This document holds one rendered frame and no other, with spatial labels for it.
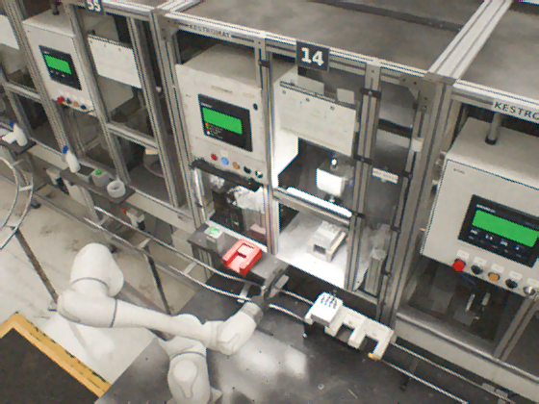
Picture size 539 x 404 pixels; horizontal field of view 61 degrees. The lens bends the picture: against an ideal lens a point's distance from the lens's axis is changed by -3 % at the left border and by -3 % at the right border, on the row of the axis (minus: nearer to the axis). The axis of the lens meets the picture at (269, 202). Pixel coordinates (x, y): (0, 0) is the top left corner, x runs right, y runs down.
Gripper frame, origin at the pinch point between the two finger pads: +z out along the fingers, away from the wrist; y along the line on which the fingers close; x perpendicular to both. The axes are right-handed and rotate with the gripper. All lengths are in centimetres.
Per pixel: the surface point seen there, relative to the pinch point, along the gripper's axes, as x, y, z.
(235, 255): 34.1, -18.7, 10.1
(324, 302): -16.2, -18.6, 8.5
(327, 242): -3.9, -9.7, 33.2
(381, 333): -43, -26, 12
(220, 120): 39, 53, 18
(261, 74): 21, 76, 22
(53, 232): 230, -113, 12
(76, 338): 136, -112, -44
